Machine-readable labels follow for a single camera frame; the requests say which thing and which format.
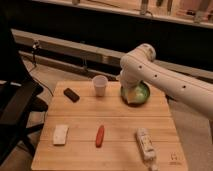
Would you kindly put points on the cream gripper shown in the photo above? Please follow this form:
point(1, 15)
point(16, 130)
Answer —
point(130, 94)

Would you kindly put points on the green ceramic bowl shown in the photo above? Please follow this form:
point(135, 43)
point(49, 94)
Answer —
point(143, 93)

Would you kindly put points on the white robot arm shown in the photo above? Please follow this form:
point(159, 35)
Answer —
point(137, 65)

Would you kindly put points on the black office chair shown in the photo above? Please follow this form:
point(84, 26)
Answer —
point(18, 97)

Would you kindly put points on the white sponge block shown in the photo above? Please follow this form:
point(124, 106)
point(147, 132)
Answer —
point(60, 134)

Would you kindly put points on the black rectangular block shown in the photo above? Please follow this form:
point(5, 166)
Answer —
point(71, 95)

